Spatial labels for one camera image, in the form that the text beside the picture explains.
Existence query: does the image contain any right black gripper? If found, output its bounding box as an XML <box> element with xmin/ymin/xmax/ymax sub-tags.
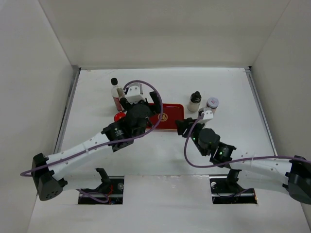
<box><xmin>175</xmin><ymin>117</ymin><xmax>207</xmax><ymax>156</ymax></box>

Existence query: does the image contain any red lid sauce jar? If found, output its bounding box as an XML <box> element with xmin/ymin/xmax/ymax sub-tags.
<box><xmin>114</xmin><ymin>112</ymin><xmax>126</xmax><ymax>122</ymax></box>

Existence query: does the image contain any black cap pepper grinder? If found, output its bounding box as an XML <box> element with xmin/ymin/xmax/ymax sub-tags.
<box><xmin>187</xmin><ymin>91</ymin><xmax>202</xmax><ymax>113</ymax></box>

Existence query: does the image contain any soy sauce bottle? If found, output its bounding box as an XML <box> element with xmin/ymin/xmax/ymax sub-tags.
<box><xmin>110</xmin><ymin>78</ymin><xmax>125</xmax><ymax>112</ymax></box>

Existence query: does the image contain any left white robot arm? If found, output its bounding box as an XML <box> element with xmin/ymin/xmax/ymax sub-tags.
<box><xmin>31</xmin><ymin>91</ymin><xmax>163</xmax><ymax>201</ymax></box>

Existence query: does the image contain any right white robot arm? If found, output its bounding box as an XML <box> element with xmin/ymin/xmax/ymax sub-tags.
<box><xmin>175</xmin><ymin>118</ymin><xmax>311</xmax><ymax>204</ymax></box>

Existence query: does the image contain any red rectangular tray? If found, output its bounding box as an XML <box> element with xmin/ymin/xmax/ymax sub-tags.
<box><xmin>155</xmin><ymin>103</ymin><xmax>184</xmax><ymax>132</ymax></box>

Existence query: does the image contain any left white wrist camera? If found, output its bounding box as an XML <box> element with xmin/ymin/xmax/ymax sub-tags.
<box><xmin>124</xmin><ymin>83</ymin><xmax>145</xmax><ymax>103</ymax></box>

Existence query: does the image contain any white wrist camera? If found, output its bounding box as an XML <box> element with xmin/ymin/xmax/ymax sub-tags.
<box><xmin>124</xmin><ymin>83</ymin><xmax>145</xmax><ymax>103</ymax></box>
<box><xmin>200</xmin><ymin>108</ymin><xmax>213</xmax><ymax>123</ymax></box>

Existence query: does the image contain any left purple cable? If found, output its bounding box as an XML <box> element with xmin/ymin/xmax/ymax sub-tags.
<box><xmin>20</xmin><ymin>80</ymin><xmax>164</xmax><ymax>177</ymax></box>

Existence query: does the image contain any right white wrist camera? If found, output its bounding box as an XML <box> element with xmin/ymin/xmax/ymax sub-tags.
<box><xmin>200</xmin><ymin>108</ymin><xmax>213</xmax><ymax>123</ymax></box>

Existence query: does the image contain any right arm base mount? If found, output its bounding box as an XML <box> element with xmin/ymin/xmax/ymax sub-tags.
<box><xmin>209</xmin><ymin>169</ymin><xmax>257</xmax><ymax>204</ymax></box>

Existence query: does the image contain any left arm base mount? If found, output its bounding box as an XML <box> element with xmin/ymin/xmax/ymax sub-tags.
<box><xmin>78</xmin><ymin>168</ymin><xmax>125</xmax><ymax>205</ymax></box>

